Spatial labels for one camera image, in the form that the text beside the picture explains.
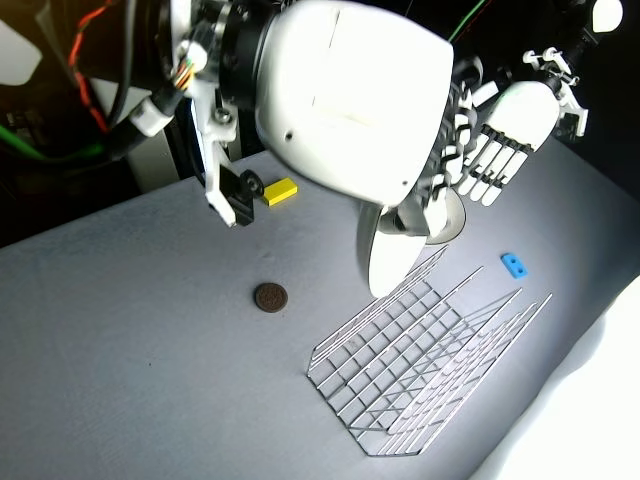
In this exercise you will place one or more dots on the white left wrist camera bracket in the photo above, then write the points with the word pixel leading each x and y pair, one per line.
pixel 580 120

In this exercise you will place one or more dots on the blue block with two holes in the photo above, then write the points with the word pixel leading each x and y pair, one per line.
pixel 514 265

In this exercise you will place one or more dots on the round dark brown cookie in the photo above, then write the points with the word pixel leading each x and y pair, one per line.
pixel 270 298

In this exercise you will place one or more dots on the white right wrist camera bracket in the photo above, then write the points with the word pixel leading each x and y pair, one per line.
pixel 215 165

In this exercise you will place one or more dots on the white plate with dark rim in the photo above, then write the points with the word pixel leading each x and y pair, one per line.
pixel 390 265
pixel 456 220

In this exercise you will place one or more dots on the yellow rectangular block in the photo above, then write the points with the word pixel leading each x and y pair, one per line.
pixel 280 192

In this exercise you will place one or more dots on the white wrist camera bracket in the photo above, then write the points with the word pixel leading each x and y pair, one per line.
pixel 580 120
pixel 215 165

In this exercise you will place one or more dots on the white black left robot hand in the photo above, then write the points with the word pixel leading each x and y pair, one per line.
pixel 525 115

